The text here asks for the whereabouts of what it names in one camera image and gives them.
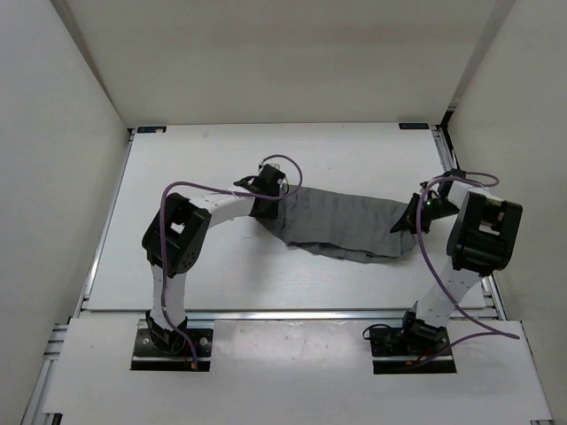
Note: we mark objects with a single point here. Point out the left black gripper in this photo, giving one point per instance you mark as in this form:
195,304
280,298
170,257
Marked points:
269,214

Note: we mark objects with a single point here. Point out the white front cover board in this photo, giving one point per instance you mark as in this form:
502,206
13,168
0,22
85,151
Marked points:
276,372

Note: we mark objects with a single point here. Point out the left blue corner label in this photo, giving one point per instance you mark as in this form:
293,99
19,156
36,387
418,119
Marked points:
151,129

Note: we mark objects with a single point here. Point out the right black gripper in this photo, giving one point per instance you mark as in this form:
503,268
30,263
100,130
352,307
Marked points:
409,220

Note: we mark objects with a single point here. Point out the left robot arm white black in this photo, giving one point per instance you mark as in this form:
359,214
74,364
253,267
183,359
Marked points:
174,241

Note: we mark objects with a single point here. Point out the blue corner label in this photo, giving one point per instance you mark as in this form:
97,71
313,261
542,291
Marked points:
413,126
151,129

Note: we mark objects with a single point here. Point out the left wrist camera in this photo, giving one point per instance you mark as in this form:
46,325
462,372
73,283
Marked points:
270,171

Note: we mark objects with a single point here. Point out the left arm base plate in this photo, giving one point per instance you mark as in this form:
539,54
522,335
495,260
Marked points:
151,354

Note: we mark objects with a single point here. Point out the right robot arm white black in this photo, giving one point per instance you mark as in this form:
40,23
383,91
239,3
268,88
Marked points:
480,242

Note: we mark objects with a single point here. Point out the right blue corner label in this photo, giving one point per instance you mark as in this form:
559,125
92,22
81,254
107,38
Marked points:
413,126

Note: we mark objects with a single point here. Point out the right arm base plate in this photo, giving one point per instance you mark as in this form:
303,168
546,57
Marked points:
398,352

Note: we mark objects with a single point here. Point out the grey pleated skirt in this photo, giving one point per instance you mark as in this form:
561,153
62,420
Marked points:
341,226

